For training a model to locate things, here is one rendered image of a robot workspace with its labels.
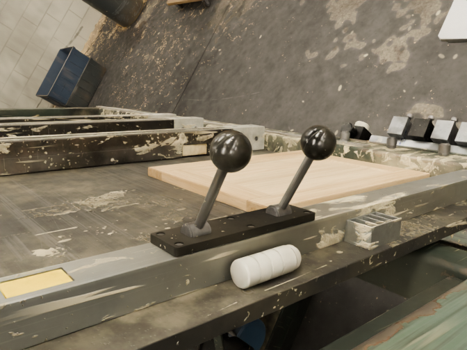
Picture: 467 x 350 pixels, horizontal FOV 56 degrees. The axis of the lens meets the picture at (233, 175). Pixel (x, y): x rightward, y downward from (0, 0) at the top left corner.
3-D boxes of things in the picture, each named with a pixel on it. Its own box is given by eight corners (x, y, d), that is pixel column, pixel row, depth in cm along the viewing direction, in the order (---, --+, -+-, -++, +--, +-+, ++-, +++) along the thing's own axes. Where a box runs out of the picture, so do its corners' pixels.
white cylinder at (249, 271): (248, 294, 42) (302, 273, 47) (249, 265, 42) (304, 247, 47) (228, 282, 44) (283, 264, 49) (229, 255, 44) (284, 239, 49)
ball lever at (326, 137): (295, 227, 53) (349, 137, 45) (273, 233, 50) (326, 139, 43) (276, 205, 55) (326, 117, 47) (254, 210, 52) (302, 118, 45)
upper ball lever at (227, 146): (217, 248, 45) (267, 145, 38) (185, 257, 43) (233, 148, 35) (198, 223, 47) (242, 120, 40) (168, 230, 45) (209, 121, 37)
